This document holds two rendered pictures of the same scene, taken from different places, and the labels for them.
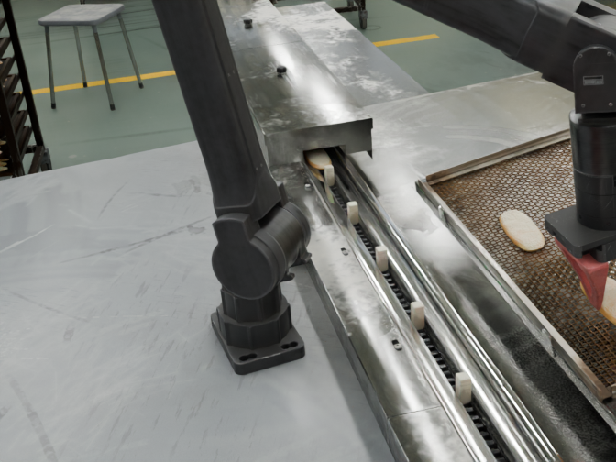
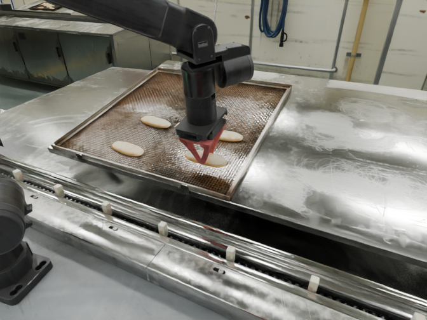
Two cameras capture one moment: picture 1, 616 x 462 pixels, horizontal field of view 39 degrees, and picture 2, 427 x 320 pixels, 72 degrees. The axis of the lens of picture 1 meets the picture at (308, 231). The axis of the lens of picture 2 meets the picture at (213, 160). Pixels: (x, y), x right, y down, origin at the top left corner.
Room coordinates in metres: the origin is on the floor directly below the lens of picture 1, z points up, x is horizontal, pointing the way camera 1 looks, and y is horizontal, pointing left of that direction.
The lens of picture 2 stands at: (0.37, 0.13, 1.26)
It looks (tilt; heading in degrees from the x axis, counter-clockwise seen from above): 31 degrees down; 306
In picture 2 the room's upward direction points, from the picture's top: straight up
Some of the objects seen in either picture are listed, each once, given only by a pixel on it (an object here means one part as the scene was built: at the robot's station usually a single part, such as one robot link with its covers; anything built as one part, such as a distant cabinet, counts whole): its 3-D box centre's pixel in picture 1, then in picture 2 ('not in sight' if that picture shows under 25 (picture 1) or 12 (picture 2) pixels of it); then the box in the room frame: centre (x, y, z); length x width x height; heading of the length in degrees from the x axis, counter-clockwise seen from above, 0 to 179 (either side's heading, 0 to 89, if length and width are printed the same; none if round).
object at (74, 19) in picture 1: (90, 56); not in sight; (4.38, 1.04, 0.23); 0.36 x 0.36 x 0.46; 72
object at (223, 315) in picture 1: (253, 311); (0, 260); (0.86, 0.07, 0.86); 0.12 x 0.09 x 0.08; 18
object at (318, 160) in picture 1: (316, 155); not in sight; (1.32, -0.03, 0.86); 0.10 x 0.04 x 0.01; 11
